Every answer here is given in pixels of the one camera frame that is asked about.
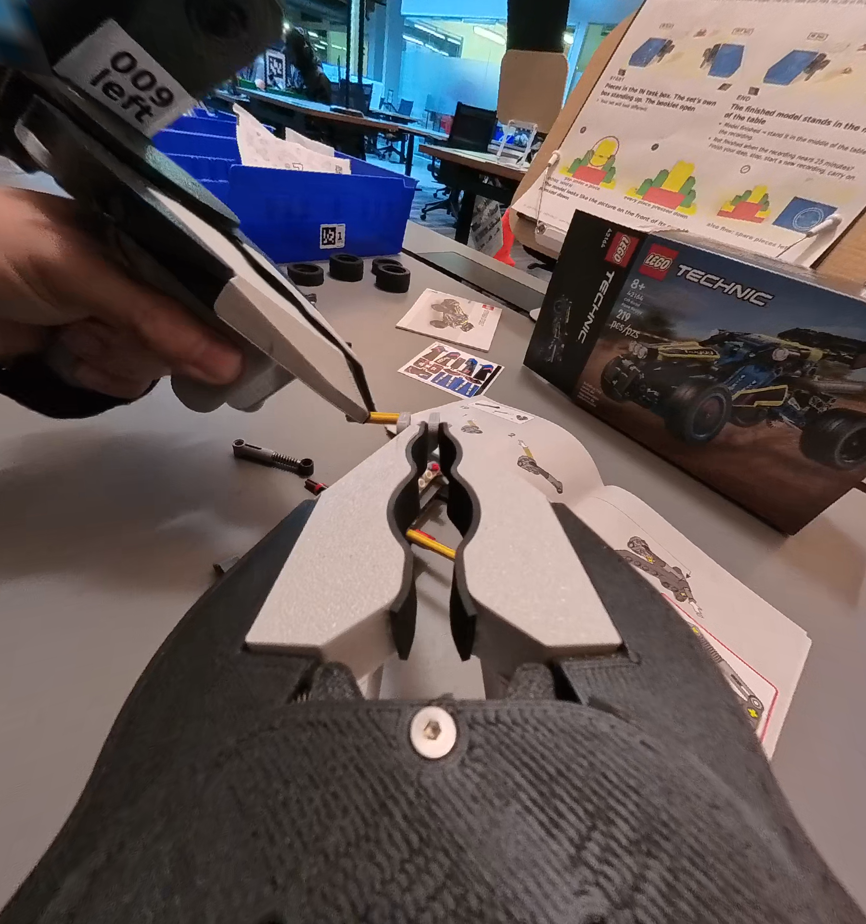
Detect clear acrylic sign holder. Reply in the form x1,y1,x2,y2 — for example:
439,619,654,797
491,123,536,168

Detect white paper sheets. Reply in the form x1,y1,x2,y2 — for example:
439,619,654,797
232,103,352,176

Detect printed instruction sheet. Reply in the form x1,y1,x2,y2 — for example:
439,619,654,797
512,0,866,265

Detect long wooden office desk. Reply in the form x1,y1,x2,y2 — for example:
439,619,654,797
238,87,405,156

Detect lego set box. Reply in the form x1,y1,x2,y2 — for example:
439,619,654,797
523,209,866,537

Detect grey lego chassis assembly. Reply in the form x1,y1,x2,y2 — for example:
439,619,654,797
395,406,458,562

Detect black tan padded pillar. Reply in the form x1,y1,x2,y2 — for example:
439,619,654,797
500,0,571,134

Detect colourful sticker sheet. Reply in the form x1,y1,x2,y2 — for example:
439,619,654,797
397,341,505,400

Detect blue storage bin with tag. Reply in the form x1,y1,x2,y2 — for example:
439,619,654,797
227,155,417,265

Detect orange cone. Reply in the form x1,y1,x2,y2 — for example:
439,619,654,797
492,208,526,267

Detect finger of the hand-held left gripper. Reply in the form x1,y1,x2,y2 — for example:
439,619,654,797
215,276,372,425
148,180,375,421

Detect black office chair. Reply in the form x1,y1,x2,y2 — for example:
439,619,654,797
422,101,497,221

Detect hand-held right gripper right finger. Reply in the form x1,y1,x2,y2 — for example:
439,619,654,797
436,422,624,700

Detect open instruction booklet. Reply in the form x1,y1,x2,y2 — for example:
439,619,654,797
386,396,814,760

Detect person's left hand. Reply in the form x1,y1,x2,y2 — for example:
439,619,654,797
0,180,244,399

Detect black lego shock absorber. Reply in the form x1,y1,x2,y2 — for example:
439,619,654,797
231,437,316,476

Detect small closed instruction booklet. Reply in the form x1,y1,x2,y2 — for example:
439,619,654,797
395,288,503,354

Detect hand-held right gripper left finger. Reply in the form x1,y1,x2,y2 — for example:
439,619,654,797
244,422,430,700

